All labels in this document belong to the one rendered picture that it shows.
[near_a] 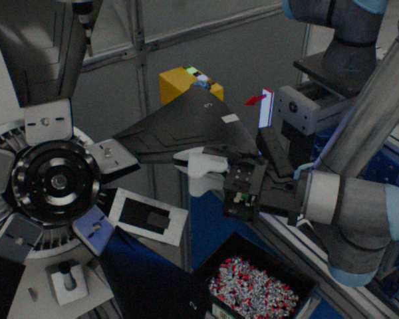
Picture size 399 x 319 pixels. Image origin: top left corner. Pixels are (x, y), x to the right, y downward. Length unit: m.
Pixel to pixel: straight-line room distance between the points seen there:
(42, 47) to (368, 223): 0.54
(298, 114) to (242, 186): 0.64
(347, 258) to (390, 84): 0.27
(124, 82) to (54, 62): 0.86
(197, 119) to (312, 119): 0.50
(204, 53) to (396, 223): 1.20
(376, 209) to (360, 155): 0.13
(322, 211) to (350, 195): 0.04
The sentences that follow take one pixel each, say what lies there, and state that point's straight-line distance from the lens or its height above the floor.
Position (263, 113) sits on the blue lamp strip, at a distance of 0.90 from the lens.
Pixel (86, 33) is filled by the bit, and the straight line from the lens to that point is 0.60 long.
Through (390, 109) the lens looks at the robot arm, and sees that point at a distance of 0.70.
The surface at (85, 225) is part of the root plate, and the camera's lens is 0.69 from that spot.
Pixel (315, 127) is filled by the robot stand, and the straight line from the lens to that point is 1.25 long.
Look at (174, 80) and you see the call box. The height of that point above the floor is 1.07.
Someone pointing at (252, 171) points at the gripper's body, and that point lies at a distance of 0.65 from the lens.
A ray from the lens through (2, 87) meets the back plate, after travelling 0.93.
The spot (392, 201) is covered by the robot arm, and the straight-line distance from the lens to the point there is 0.64.
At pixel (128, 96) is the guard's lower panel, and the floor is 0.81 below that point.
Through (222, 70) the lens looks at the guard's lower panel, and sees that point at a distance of 1.79.
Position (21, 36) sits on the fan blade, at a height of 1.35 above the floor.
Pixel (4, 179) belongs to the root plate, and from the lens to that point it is 0.70.
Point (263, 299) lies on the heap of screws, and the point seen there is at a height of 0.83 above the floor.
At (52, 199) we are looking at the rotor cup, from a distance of 0.63.
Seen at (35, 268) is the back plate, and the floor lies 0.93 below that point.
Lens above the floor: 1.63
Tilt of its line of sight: 39 degrees down
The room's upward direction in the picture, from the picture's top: straight up
